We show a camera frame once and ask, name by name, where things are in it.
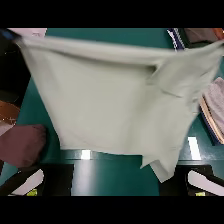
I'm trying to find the blue and white striped garment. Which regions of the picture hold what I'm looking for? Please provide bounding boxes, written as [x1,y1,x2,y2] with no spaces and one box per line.
[166,27,186,52]

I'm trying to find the maroon garment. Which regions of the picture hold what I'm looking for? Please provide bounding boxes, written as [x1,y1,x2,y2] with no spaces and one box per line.
[0,123,48,169]

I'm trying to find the white T-shirt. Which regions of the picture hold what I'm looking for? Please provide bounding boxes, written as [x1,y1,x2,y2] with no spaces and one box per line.
[14,34,224,184]

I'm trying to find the brown garment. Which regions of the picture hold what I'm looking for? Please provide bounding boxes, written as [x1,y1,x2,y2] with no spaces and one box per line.
[184,27,224,45]

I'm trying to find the tan garment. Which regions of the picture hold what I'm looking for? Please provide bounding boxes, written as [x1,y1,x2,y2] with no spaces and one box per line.
[198,96,224,145]

